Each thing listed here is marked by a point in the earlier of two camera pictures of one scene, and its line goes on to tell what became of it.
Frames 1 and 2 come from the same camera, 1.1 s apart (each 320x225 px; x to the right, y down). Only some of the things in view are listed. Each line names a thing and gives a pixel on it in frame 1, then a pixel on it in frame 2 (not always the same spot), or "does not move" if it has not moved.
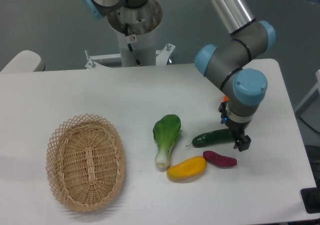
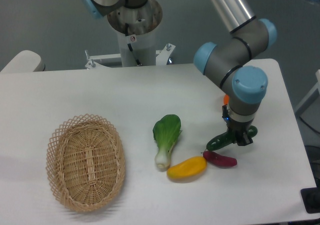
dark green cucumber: x=213 y=137 → x=227 y=139
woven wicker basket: x=85 y=161 does not move
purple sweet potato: x=219 y=159 does not move
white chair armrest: x=26 y=61 does not move
